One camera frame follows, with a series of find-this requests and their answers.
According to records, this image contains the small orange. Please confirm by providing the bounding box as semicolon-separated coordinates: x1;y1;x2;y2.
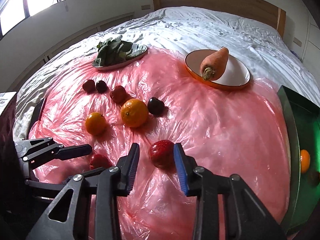
85;112;107;136

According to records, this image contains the small red fruit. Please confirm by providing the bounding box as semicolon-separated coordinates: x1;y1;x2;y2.
82;79;96;94

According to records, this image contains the red apple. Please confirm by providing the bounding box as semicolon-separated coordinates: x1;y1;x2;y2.
148;140;175;170

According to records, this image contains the dark red cherry fruit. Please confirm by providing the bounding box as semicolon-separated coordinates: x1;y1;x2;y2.
95;80;108;94

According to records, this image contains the large orange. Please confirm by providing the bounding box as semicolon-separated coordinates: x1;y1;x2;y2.
120;99;149;128

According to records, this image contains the red tomato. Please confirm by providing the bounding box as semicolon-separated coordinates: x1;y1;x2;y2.
110;86;127;105

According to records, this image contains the dark plum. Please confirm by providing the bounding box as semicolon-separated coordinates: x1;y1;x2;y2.
147;97;165;116

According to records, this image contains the grey plate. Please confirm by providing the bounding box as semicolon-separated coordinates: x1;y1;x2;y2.
92;43;148;72

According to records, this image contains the orange in tray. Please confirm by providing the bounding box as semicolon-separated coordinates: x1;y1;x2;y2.
300;150;311;174

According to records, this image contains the pink plastic sheet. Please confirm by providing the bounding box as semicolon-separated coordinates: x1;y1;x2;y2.
29;49;290;239

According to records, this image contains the green tray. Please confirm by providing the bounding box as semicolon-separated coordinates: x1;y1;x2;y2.
277;86;319;236

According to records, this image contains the orange rimmed white plate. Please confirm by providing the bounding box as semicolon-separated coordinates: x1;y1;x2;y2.
184;49;252;90

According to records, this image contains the carrot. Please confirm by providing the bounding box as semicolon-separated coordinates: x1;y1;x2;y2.
200;47;229;81

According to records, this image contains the white bed sheet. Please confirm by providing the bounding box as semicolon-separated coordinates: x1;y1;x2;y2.
13;7;319;140

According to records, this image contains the white wardrobe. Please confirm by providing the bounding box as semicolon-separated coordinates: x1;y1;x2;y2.
302;15;320;83

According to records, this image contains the wooden headboard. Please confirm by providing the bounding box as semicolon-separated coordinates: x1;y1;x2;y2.
153;0;286;37

